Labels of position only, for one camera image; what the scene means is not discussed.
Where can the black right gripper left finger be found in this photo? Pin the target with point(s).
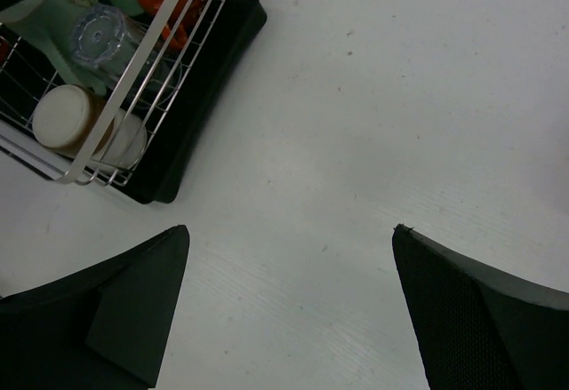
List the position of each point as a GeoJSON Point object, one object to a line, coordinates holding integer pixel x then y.
{"type": "Point", "coordinates": [103, 327]}

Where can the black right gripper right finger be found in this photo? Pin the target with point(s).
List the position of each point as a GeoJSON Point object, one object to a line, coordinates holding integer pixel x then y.
{"type": "Point", "coordinates": [478, 327]}

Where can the white brown cup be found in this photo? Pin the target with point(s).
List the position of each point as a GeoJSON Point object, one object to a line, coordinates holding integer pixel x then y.
{"type": "Point", "coordinates": [64, 117]}

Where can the clear glass cup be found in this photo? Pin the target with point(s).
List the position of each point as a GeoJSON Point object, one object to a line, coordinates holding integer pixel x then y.
{"type": "Point", "coordinates": [104, 41]}

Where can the large green mug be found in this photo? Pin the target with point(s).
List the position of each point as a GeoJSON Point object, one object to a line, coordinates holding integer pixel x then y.
{"type": "Point", "coordinates": [47, 25]}

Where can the black drip tray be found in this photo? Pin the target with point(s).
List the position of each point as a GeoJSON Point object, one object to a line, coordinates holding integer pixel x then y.
{"type": "Point", "coordinates": [225, 30]}

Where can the metal wire dish rack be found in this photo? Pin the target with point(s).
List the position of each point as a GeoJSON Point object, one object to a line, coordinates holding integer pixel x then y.
{"type": "Point", "coordinates": [115, 98]}

